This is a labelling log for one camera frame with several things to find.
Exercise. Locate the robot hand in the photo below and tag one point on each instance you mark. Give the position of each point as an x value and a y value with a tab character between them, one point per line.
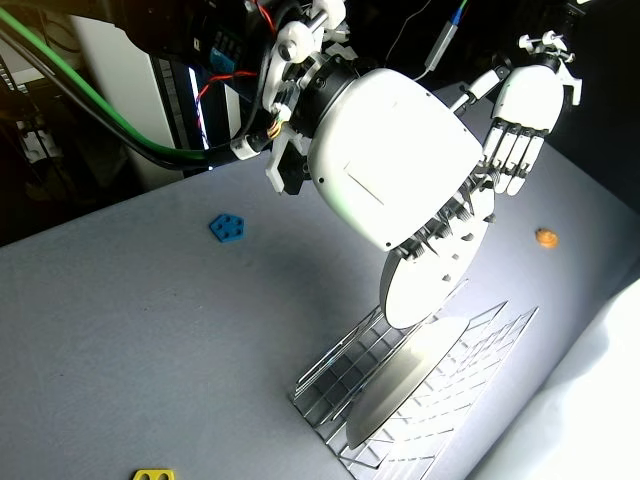
530	100
390	150

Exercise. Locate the white plate with black underside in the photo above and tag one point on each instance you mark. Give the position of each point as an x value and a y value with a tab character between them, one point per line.
420	295

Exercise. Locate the white plate with cream underside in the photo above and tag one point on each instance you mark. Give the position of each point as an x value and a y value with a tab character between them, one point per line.
400	380

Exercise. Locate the orange spiral toy pastry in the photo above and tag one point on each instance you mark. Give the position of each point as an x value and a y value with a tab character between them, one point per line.
546	239

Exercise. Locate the blue pentagon block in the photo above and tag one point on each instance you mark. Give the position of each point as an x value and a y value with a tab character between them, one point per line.
216	227

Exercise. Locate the black framed monitor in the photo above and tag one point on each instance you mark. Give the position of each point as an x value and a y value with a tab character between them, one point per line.
172	110

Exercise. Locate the white cabinet panel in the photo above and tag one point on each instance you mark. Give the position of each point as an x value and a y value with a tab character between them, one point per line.
115	100

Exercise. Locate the grey table cloth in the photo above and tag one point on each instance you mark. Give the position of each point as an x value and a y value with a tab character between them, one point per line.
150	325

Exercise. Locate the yellow block with holes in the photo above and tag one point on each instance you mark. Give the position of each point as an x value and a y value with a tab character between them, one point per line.
137	474

